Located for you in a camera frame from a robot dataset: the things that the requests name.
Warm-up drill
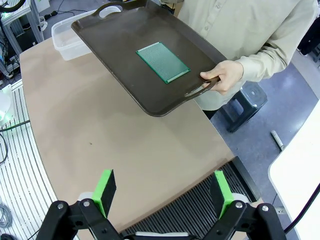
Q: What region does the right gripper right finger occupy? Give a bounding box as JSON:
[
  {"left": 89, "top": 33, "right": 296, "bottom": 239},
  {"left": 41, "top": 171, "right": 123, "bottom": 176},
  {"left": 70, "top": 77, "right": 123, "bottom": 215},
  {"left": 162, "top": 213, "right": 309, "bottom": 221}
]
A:
[{"left": 199, "top": 170, "right": 287, "bottom": 240}]

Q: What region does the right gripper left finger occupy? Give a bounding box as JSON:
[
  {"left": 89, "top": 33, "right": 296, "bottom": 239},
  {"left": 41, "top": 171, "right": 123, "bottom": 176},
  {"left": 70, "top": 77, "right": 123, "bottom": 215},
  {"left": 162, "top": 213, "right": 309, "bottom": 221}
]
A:
[{"left": 37, "top": 169, "right": 123, "bottom": 240}]

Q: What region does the dark brown serving tray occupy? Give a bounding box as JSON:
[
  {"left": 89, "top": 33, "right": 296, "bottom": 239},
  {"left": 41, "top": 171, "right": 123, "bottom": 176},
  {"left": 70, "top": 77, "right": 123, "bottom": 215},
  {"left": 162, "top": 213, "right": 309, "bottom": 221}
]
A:
[{"left": 70, "top": 1, "right": 228, "bottom": 118}]

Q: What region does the green perforated PCB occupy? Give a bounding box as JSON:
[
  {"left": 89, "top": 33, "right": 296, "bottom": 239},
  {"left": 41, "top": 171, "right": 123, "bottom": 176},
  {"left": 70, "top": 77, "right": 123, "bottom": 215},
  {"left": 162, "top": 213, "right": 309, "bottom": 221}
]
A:
[{"left": 135, "top": 41, "right": 191, "bottom": 85}]

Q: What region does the person's left forearm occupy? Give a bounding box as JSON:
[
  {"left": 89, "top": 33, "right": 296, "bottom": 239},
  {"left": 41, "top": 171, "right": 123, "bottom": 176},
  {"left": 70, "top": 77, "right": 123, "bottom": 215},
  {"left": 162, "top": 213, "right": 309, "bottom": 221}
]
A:
[{"left": 235, "top": 22, "right": 317, "bottom": 81}]

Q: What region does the person's left hand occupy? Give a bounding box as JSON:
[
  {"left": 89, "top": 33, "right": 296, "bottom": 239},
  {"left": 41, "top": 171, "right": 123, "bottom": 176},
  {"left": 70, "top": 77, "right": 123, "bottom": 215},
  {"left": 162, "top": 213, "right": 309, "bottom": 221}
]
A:
[{"left": 200, "top": 60, "right": 245, "bottom": 95}]

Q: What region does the black slotted PCB rack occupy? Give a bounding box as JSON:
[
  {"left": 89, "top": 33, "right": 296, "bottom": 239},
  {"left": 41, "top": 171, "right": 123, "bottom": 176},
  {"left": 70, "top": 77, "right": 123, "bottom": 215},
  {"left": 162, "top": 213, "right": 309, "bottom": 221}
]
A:
[{"left": 119, "top": 156, "right": 263, "bottom": 240}]

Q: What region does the white marker pen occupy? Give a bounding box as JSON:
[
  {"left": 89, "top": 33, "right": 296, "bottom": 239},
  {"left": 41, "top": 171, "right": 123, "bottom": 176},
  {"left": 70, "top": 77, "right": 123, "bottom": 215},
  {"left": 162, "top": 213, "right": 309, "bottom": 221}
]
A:
[{"left": 270, "top": 129, "right": 285, "bottom": 151}]

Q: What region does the white table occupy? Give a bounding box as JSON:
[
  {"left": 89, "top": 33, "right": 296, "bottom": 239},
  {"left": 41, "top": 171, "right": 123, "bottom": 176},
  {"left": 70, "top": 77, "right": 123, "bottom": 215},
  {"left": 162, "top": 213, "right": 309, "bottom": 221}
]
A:
[{"left": 268, "top": 99, "right": 320, "bottom": 240}]

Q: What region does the black plastic stool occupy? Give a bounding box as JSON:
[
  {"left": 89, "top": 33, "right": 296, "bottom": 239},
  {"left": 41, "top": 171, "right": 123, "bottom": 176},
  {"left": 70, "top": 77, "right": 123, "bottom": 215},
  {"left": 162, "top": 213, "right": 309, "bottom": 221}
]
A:
[{"left": 224, "top": 82, "right": 268, "bottom": 133}]

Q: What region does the clear plastic open box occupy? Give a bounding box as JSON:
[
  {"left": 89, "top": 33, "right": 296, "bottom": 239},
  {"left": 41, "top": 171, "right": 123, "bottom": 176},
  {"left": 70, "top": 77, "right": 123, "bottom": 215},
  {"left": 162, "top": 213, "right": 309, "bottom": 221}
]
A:
[{"left": 51, "top": 4, "right": 121, "bottom": 62}]

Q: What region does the person in beige shirt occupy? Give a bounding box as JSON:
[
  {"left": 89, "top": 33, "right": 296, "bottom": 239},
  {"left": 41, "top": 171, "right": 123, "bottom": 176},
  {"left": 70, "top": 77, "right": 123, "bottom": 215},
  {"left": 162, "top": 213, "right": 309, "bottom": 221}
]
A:
[{"left": 174, "top": 0, "right": 319, "bottom": 111}]

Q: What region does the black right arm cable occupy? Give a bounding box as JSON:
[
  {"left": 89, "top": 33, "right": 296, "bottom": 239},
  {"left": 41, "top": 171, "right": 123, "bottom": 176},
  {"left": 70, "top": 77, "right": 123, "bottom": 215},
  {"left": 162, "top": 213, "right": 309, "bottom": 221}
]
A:
[{"left": 284, "top": 183, "right": 320, "bottom": 232}]

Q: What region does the white ribbed base plate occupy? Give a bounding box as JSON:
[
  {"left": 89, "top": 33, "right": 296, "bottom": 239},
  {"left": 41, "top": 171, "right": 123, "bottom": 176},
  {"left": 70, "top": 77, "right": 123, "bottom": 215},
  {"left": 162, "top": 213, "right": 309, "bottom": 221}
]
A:
[{"left": 0, "top": 81, "right": 81, "bottom": 240}]

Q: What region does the grey cable bundle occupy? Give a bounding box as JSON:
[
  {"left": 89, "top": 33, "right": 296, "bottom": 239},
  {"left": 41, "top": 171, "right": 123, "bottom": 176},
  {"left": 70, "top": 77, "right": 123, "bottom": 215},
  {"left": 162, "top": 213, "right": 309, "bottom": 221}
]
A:
[{"left": 0, "top": 199, "right": 15, "bottom": 230}]

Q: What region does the aluminium profile frame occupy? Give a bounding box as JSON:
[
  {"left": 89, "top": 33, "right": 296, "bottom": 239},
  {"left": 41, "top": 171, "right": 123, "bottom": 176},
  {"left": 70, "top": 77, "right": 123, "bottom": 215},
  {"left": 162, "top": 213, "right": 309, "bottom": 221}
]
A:
[{"left": 0, "top": 3, "right": 45, "bottom": 60}]

